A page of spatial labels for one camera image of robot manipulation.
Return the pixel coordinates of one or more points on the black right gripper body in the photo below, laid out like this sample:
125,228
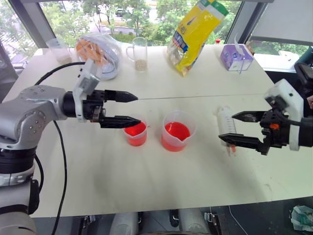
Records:
276,132

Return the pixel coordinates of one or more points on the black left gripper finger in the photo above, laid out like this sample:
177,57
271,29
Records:
119,122
119,96

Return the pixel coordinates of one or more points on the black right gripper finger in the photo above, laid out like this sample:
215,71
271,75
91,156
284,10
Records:
249,116
242,140

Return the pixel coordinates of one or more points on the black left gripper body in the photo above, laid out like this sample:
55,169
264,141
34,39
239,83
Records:
94,105

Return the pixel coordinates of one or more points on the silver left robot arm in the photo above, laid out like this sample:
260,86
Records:
29,115

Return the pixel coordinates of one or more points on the clear plastic syringe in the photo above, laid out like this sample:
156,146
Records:
226,126

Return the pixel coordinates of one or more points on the small cup red liquid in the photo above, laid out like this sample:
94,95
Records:
137,137

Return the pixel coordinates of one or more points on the large beaker red liquid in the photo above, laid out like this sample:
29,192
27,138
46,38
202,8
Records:
177,137

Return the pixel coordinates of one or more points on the clear plastic measuring cup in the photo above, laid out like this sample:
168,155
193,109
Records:
60,51

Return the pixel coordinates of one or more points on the clear bag with orange contents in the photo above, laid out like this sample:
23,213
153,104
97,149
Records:
107,56

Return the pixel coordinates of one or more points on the glass mug with grains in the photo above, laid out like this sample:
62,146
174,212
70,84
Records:
140,54

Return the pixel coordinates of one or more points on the purple tissue box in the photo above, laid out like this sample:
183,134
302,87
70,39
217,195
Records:
236,57

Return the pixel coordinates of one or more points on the black chair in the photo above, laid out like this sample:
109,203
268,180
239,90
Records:
304,73

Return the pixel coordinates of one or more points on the teal object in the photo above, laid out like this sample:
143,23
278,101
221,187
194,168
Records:
306,57

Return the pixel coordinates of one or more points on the black table clamp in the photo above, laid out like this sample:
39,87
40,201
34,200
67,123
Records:
89,221
215,221

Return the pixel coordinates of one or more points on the white and green crumpled bag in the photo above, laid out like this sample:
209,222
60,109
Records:
302,218

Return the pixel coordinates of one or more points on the grey rounded shape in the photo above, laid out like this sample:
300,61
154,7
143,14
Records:
123,224
193,221

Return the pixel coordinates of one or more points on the yellow snack bag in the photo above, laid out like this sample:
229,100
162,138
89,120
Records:
195,34

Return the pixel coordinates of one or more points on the white roller blind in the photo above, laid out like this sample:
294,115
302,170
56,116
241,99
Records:
283,19

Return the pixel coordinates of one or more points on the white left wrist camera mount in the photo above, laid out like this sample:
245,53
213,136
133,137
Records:
86,82

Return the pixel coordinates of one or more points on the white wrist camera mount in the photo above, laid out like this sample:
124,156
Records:
86,82
291,98

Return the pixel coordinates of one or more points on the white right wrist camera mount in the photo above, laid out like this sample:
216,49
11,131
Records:
291,98

